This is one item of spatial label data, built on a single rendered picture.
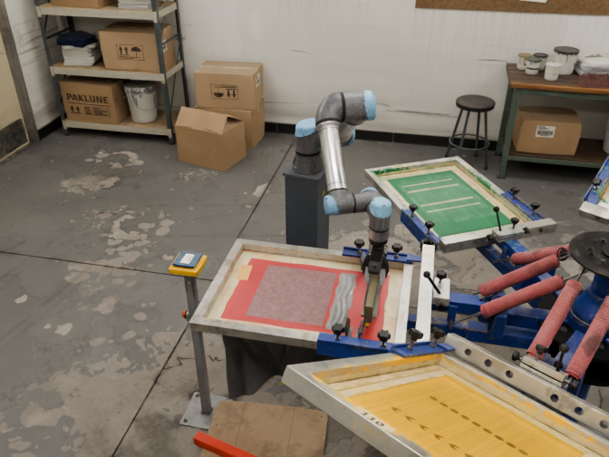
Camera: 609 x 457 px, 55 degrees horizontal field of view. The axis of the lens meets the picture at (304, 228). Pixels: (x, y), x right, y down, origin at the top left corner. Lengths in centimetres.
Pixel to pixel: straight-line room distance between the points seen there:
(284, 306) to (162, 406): 121
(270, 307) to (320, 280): 26
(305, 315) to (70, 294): 226
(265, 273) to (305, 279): 18
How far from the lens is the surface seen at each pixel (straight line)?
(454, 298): 229
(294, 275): 249
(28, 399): 358
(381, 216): 210
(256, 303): 235
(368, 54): 587
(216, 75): 578
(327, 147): 223
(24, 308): 421
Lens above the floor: 243
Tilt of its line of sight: 32 degrees down
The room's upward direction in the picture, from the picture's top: straight up
